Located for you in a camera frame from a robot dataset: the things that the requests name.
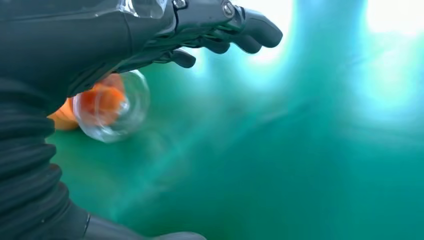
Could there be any orange bottle with clear cap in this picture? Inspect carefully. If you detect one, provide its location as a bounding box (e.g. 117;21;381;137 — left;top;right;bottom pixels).
47;69;151;144

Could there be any green table mat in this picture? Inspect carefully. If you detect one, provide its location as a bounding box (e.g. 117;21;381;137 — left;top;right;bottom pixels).
46;0;424;240

